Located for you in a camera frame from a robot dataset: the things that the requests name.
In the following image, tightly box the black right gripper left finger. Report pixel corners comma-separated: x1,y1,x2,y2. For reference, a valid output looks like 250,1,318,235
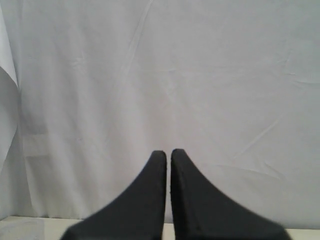
61,150,167,240

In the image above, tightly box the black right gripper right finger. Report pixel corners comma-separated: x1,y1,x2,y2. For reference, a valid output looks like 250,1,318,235
170,149,291,240

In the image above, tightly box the white backdrop curtain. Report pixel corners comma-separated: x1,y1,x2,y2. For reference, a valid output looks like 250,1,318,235
0,0,320,229

